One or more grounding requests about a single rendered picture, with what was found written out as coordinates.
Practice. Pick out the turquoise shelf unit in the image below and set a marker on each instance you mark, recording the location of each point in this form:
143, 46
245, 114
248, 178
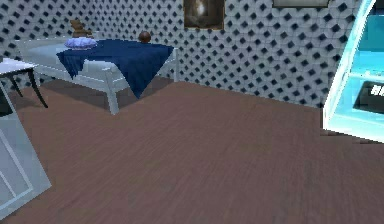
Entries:
360, 83

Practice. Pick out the pale lilac pillow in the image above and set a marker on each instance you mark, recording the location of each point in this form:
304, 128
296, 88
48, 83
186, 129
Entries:
80, 43

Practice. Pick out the brown teddy bear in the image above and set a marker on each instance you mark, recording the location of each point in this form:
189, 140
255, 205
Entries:
79, 29

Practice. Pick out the dark framed picture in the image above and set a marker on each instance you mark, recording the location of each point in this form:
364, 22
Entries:
203, 13

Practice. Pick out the white table with black legs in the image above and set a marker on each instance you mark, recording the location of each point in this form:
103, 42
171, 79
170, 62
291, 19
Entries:
16, 68

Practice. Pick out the white bed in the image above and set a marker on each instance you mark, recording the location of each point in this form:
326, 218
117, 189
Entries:
100, 75

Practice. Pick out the dark blue blanket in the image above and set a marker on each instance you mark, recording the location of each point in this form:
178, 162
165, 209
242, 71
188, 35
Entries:
140, 61

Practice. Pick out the pale grey cupboard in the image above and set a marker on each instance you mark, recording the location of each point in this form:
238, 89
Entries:
15, 160

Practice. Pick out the grey framed picture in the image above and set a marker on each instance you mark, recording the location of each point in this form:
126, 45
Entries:
300, 3

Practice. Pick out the brown ball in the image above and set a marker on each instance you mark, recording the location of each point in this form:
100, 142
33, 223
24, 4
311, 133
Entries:
144, 37

